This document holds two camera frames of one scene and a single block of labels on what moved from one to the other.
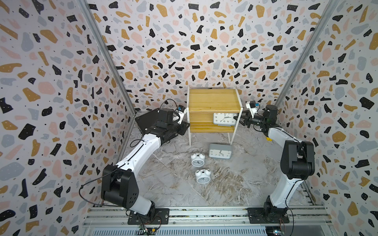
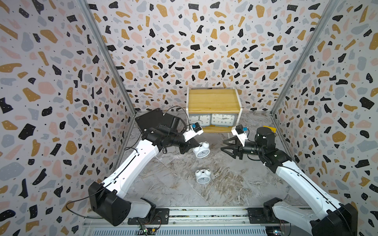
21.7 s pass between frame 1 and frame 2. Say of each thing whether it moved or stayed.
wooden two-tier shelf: stayed
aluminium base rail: stayed
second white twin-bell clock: stayed
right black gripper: moved
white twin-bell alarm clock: moved
